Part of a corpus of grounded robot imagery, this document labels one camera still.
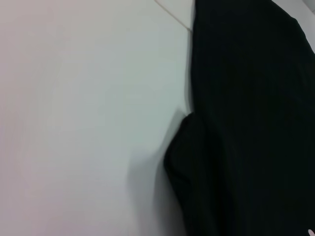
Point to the black shirt with FREE print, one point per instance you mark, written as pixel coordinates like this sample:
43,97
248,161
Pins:
246,123

